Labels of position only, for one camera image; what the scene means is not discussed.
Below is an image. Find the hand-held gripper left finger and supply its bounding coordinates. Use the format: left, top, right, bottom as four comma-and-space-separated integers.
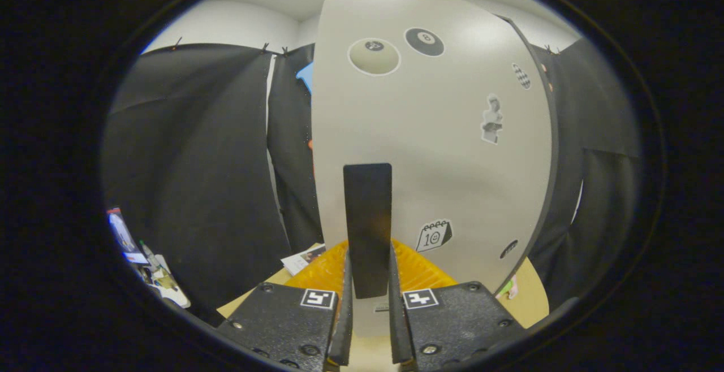
217, 240, 355, 372

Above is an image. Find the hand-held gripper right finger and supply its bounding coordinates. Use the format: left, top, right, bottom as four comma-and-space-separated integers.
387, 240, 528, 371

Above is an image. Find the black cabinet door handle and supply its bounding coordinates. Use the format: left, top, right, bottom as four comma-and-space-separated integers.
343, 163, 393, 299

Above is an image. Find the green and pink plush toy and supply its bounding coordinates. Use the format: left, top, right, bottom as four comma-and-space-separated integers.
497, 275, 519, 300

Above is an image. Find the black backdrop cloth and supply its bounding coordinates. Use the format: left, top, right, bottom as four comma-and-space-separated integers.
102, 36, 643, 327

